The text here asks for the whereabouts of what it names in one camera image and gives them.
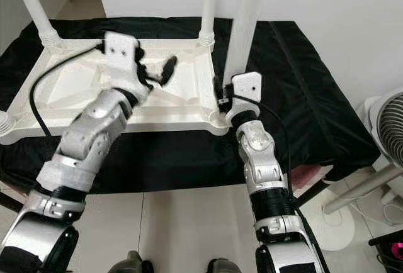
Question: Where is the white plastic table leg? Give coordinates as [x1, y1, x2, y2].
[0, 111, 12, 143]
[220, 0, 266, 98]
[198, 0, 218, 44]
[9, 0, 64, 47]

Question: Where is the grey left robot foot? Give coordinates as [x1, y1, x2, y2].
[110, 251, 155, 273]

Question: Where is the black table cloth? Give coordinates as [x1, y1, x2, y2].
[0, 16, 382, 195]

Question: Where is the white plastic table top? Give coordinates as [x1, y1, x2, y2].
[0, 36, 232, 147]

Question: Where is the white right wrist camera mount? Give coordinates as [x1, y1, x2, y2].
[227, 72, 263, 126]

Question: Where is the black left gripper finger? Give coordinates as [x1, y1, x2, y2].
[162, 55, 179, 86]

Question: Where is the black metal table leg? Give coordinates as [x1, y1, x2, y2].
[296, 175, 331, 208]

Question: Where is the grey robot foot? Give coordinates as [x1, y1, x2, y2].
[110, 251, 155, 273]
[205, 257, 243, 273]

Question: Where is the white pedestal fan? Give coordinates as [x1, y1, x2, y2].
[321, 94, 403, 252]

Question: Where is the grey right robot foot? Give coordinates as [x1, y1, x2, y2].
[205, 257, 243, 273]

